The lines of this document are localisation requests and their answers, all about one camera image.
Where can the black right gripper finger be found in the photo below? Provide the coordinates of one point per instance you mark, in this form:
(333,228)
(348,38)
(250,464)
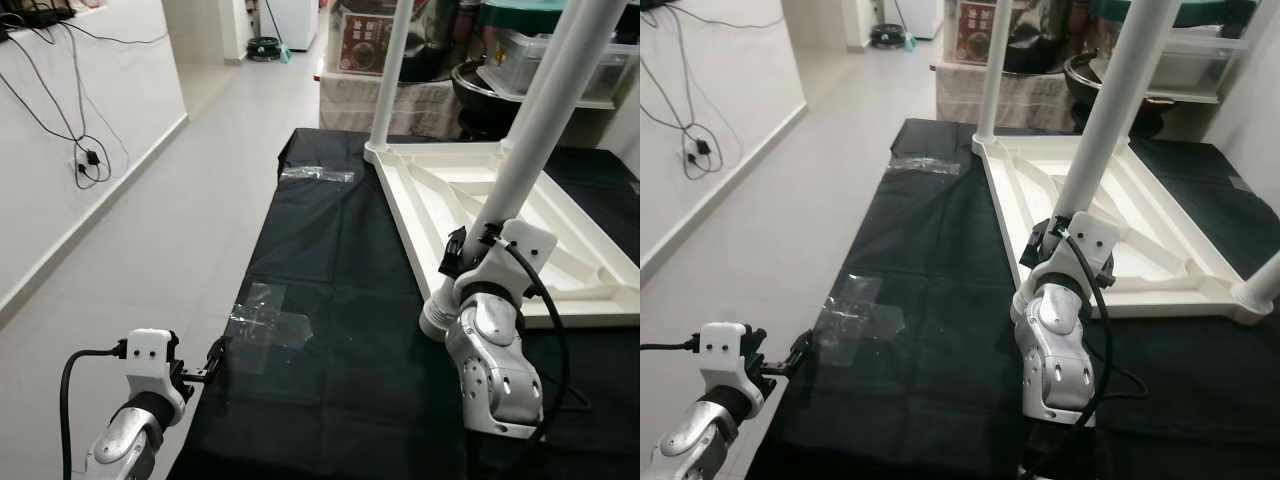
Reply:
(452,252)
(1032,243)

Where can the white plastic children table top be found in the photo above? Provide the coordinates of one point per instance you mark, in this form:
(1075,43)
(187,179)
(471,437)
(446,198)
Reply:
(1160,220)
(440,200)

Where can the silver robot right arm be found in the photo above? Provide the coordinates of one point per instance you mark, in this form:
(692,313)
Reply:
(1055,360)
(495,370)

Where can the black tablecloth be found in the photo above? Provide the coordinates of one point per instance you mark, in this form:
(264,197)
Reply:
(900,420)
(330,420)

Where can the clear tape strip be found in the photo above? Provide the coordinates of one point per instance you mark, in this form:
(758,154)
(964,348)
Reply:
(925,167)
(320,175)

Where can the black wok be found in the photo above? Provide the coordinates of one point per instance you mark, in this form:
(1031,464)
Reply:
(480,100)
(1085,100)

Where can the patterned cloth covered table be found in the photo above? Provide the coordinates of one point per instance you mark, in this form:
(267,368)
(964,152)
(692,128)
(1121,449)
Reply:
(965,98)
(350,105)

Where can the orange lid storage box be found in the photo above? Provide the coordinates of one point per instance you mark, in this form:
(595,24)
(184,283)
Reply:
(360,40)
(970,35)

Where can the mop with teal head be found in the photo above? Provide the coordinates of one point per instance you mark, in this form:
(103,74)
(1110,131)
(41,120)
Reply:
(908,42)
(284,56)

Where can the clear plastic storage bin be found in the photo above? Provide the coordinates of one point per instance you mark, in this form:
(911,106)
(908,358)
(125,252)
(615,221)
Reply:
(610,70)
(1200,65)

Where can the dark green pot lid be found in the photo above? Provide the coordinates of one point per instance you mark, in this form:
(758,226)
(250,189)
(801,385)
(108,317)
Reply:
(1210,12)
(510,12)

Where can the white chest freezer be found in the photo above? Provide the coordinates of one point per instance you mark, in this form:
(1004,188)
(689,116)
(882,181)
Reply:
(918,18)
(295,22)

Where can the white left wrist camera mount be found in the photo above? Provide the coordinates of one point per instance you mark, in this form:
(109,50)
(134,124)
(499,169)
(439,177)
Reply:
(152,355)
(728,345)

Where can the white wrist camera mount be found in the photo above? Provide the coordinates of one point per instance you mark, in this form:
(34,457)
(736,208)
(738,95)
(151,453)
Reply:
(520,250)
(728,345)
(152,355)
(1090,240)

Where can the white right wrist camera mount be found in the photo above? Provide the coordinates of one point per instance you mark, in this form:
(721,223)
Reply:
(1090,240)
(520,250)

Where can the white wall socket plate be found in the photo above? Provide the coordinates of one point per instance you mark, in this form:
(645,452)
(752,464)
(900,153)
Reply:
(80,170)

